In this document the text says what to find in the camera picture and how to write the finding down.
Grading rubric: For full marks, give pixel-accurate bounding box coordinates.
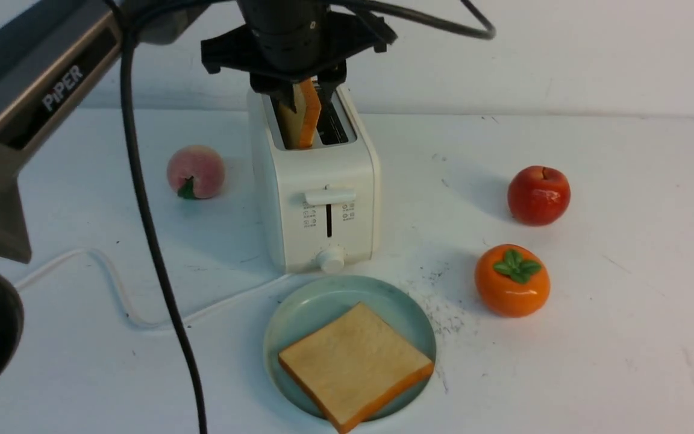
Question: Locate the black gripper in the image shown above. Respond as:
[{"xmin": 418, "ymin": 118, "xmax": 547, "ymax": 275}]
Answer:
[{"xmin": 201, "ymin": 1, "xmax": 397, "ymax": 113}]

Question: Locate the toast slice from slot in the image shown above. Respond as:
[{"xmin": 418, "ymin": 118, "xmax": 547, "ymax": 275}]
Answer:
[
  {"xmin": 276, "ymin": 78, "xmax": 322, "ymax": 150},
  {"xmin": 278, "ymin": 303, "xmax": 434, "ymax": 433}
]

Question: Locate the light blue round plate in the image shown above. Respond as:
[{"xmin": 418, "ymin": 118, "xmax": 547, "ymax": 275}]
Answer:
[{"xmin": 263, "ymin": 275, "xmax": 437, "ymax": 427}]

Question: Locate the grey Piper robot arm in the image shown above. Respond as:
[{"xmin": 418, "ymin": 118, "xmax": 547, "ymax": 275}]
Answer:
[{"xmin": 0, "ymin": 1, "xmax": 401, "ymax": 411}]

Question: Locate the white two-slot toaster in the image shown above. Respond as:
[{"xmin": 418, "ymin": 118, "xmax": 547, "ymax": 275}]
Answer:
[{"xmin": 247, "ymin": 85, "xmax": 382, "ymax": 274}]

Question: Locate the pink peach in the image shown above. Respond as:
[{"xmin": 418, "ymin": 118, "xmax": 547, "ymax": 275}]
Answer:
[{"xmin": 166, "ymin": 145, "xmax": 227, "ymax": 200}]

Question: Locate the red apple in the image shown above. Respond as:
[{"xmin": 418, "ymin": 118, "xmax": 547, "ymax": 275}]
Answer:
[{"xmin": 507, "ymin": 166, "xmax": 571, "ymax": 226}]

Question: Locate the orange persimmon with green leaf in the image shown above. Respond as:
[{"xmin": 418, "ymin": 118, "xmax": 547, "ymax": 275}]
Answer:
[{"xmin": 474, "ymin": 244, "xmax": 551, "ymax": 318}]

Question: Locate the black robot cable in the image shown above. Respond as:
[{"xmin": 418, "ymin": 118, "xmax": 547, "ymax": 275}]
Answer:
[{"xmin": 119, "ymin": 0, "xmax": 497, "ymax": 434}]

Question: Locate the white toaster power cord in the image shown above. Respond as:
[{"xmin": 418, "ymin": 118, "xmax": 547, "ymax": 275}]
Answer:
[{"xmin": 13, "ymin": 248, "xmax": 292, "ymax": 331}]

